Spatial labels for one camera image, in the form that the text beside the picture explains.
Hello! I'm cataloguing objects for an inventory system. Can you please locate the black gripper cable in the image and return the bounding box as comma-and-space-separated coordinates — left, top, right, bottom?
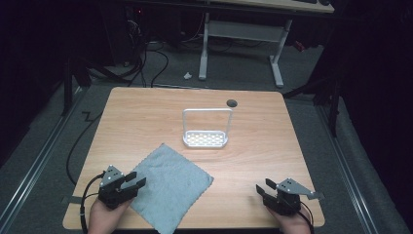
79, 172, 105, 234
298, 200, 316, 234

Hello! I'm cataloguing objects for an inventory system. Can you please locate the person's right hand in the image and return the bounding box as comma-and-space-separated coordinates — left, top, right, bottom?
266, 206, 313, 234

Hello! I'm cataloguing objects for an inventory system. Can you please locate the metal floor rail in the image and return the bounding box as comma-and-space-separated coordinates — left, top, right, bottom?
0, 87, 86, 229
316, 103, 380, 234

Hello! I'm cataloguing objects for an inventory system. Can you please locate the looped black floor cable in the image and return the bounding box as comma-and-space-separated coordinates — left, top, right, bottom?
128, 41, 170, 89

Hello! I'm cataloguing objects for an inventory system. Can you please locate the grey tape strip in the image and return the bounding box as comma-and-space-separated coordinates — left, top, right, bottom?
67, 195, 86, 206

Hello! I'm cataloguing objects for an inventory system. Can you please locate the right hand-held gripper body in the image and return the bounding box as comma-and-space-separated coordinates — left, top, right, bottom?
262, 177, 325, 216

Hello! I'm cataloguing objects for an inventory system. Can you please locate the white-framed wooden desk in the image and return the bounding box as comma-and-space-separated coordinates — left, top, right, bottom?
198, 0, 336, 89

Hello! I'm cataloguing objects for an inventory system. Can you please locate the white rack with handle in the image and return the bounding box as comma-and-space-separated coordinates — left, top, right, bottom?
181, 107, 234, 149

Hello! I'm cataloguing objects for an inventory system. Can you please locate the grey cloth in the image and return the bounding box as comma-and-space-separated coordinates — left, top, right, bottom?
130, 142, 215, 234

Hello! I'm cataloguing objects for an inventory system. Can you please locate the black metal stand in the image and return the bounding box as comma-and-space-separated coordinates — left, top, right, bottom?
60, 58, 93, 117
282, 77, 343, 138

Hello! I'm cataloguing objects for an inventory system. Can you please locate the person's left hand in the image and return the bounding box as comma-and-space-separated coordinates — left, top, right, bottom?
87, 196, 133, 234

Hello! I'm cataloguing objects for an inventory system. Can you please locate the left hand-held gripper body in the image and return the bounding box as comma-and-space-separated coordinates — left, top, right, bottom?
97, 165, 138, 210

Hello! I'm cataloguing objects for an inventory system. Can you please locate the black computer tower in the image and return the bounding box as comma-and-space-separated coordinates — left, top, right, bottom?
105, 4, 148, 67

